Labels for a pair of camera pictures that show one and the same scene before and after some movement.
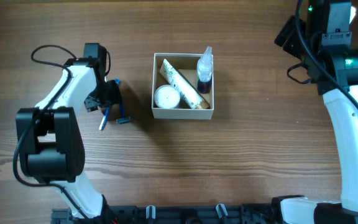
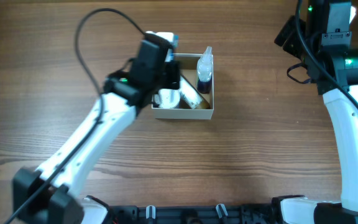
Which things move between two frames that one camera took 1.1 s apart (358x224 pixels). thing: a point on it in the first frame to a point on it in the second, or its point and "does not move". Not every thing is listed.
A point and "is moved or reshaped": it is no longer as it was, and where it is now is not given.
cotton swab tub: [167, 96] does not move
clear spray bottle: [204, 71] does not move
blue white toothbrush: [105, 114] is moved or reshaped
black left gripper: [114, 96] to [173, 80]
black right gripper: [290, 45] does not move
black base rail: [176, 214] does not move
